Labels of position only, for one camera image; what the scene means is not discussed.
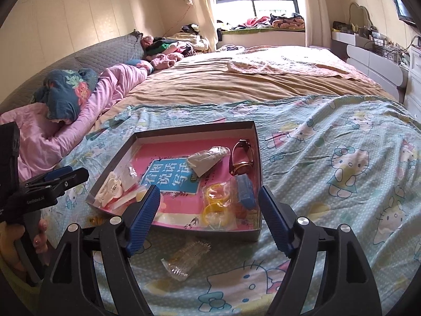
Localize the pink lace blanket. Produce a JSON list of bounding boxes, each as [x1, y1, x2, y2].
[[227, 46, 379, 86]]

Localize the pink book with blue label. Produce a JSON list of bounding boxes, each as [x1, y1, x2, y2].
[[99, 138, 260, 231]]

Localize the person's left hand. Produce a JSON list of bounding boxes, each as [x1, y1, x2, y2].
[[0, 220, 50, 271]]

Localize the bag of yellow hair ties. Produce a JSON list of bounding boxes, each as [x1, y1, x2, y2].
[[201, 182, 235, 229]]

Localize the clothes on window seat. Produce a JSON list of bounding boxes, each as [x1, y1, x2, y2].
[[217, 12, 306, 32]]

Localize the small translucent plastic packet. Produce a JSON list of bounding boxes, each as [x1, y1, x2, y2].
[[187, 146, 231, 176]]

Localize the clutter on dressing table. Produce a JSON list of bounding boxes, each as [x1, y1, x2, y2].
[[332, 21, 412, 63]]

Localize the shallow dark cardboard box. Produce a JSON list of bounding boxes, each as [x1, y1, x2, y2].
[[86, 121, 264, 242]]

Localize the pile of clothes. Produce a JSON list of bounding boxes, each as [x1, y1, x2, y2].
[[140, 23, 211, 71]]

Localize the white bear-shaped hair claw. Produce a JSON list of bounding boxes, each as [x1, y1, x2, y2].
[[96, 170, 127, 201]]

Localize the white dressing table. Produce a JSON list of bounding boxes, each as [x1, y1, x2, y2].
[[330, 28, 408, 89]]

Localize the pink quilt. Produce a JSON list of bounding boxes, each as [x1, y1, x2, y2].
[[0, 62, 155, 181]]

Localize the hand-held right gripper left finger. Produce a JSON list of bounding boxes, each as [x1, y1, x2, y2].
[[36, 184, 162, 316]]

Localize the scalloped vanity mirror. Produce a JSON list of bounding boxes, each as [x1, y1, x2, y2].
[[349, 3, 374, 28]]

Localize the blue floral pillow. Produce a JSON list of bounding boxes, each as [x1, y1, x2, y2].
[[33, 68, 99, 121]]

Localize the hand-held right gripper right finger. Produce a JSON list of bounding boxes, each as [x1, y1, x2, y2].
[[258, 186, 384, 316]]

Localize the brown blanket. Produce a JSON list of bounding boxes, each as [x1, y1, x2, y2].
[[95, 44, 398, 126]]

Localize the clear plastic hair clip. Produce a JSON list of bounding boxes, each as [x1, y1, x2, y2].
[[161, 240, 211, 282]]

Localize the black television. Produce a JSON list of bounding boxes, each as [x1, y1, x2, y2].
[[391, 0, 417, 25]]

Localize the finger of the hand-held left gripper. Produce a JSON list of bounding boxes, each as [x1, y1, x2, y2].
[[49, 169, 89, 195], [24, 166, 73, 188]]

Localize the cream dotted hair claw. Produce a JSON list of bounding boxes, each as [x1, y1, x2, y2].
[[112, 186, 148, 209]]

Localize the cream curtain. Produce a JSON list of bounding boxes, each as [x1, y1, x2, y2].
[[298, 0, 333, 48], [181, 0, 221, 51]]

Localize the grey quilted headboard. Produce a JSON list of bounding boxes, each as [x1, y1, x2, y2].
[[0, 33, 145, 112]]

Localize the blue block in clear bag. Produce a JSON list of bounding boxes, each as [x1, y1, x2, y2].
[[234, 174, 257, 209]]

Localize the cartoon cat print bed sheet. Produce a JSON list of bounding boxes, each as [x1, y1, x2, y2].
[[43, 94, 421, 316]]

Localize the white drawer cabinet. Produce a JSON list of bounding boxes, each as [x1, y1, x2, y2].
[[403, 44, 421, 119]]

